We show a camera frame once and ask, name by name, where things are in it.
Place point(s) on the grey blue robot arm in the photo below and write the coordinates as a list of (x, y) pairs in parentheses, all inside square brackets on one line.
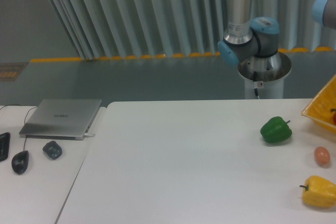
[(262, 27)]

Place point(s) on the yellow plastic basket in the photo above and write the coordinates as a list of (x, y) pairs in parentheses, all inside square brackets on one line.
[(320, 108)]

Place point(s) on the grey pleated curtain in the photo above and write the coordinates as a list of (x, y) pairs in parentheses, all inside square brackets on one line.
[(137, 28)]

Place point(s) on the green bell pepper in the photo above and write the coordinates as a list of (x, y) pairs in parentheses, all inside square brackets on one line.
[(276, 130)]

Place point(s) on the silver laptop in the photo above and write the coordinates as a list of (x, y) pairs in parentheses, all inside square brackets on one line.
[(61, 119)]

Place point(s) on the small black controller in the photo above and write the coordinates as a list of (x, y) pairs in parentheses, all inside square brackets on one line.
[(53, 150)]

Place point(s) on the black computer mouse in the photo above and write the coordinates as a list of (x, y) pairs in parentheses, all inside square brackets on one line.
[(20, 162)]

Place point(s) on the brown egg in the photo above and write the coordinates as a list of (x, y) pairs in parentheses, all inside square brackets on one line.
[(322, 156)]

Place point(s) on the black keyboard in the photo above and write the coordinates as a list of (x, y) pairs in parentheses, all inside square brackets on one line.
[(4, 145)]

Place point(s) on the yellow bell pepper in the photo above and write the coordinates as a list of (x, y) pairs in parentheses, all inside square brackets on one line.
[(318, 192)]

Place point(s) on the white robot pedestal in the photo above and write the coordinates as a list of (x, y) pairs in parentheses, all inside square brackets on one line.
[(264, 77)]

